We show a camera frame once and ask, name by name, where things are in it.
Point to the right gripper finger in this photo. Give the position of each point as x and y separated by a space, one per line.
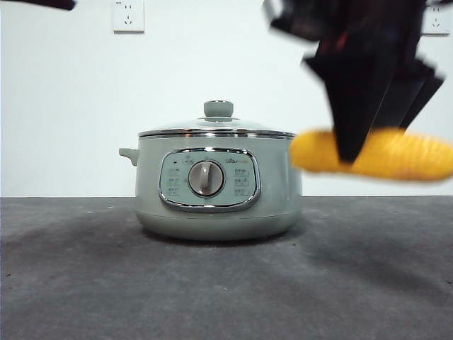
414 92
350 99

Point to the yellow corn cob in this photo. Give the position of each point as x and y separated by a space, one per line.
407 156

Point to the glass lid with green knob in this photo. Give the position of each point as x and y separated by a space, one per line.
218 108

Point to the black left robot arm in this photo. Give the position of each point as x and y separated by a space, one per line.
32 3

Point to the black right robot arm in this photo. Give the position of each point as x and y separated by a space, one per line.
301 17

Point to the pale green electric pot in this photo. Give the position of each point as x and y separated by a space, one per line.
212 223

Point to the white wall socket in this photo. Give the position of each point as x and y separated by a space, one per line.
128 17
437 23

